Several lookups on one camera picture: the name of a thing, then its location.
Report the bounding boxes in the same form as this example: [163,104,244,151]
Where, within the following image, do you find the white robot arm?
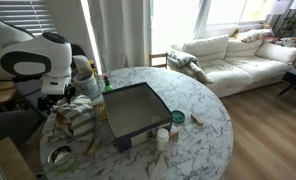
[0,20,72,111]

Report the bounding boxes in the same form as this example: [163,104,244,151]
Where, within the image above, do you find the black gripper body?
[37,90,76,113]

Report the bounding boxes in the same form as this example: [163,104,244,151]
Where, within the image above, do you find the grey white striped cloth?
[51,95,96,141]

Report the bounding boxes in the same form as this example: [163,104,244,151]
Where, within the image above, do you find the white curtain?
[86,0,152,72]

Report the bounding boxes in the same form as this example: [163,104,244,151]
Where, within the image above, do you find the navy blue open box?
[103,82,172,152]

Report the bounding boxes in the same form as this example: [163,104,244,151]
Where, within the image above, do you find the natural wooden chair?
[149,53,167,68]

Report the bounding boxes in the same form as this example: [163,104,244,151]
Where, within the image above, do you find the white fabric sofa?
[170,34,296,97]

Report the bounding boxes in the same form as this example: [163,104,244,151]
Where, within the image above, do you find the brown wooden sticks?
[84,138,101,156]

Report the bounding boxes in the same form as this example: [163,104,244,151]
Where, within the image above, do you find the grey folded blanket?
[167,50,213,83]

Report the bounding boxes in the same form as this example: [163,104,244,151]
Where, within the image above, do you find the small wooden block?
[191,113,203,125]

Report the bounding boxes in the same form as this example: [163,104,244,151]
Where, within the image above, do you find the green bottle red cap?
[103,75,113,92]

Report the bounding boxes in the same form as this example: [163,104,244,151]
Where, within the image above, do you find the white plastic jar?
[157,128,169,151]

